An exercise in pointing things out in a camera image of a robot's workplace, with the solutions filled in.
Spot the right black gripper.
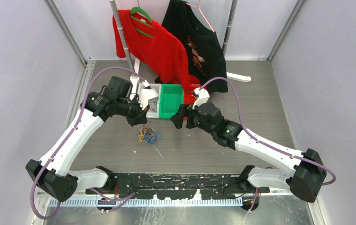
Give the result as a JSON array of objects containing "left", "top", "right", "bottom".
[{"left": 171, "top": 103, "right": 215, "bottom": 135}]

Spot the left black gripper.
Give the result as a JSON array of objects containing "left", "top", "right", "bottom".
[{"left": 116, "top": 94, "right": 150, "bottom": 127}]

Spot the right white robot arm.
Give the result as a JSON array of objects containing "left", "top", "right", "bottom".
[{"left": 170, "top": 103, "right": 327, "bottom": 203}]

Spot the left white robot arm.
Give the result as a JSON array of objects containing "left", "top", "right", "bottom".
[{"left": 26, "top": 76, "right": 157, "bottom": 202}]

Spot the white plastic bin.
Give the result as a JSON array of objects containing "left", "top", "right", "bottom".
[{"left": 137, "top": 82, "right": 161, "bottom": 118}]

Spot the red plastic bin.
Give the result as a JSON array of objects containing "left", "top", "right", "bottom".
[{"left": 182, "top": 84, "right": 201, "bottom": 105}]

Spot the green plastic bin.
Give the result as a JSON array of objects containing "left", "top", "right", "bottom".
[{"left": 158, "top": 84, "right": 184, "bottom": 119}]

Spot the white clothes rack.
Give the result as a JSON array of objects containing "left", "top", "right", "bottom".
[{"left": 110, "top": 0, "right": 251, "bottom": 94}]

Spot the black t-shirt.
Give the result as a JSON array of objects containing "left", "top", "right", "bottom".
[{"left": 162, "top": 0, "right": 227, "bottom": 90}]

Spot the red t-shirt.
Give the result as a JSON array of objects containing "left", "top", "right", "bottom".
[{"left": 118, "top": 10, "right": 189, "bottom": 86}]

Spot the green clothes hanger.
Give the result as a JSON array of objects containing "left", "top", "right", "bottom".
[{"left": 129, "top": 6, "right": 153, "bottom": 39}]

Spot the pink clothes hanger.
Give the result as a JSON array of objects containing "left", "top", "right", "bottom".
[{"left": 186, "top": 0, "right": 215, "bottom": 33}]

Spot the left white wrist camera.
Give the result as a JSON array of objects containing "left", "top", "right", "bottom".
[{"left": 138, "top": 88, "right": 158, "bottom": 110}]

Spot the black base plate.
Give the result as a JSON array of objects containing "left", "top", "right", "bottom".
[{"left": 97, "top": 173, "right": 255, "bottom": 200}]

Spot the white slotted cable duct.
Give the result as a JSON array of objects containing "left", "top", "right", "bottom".
[{"left": 60, "top": 196, "right": 243, "bottom": 208}]

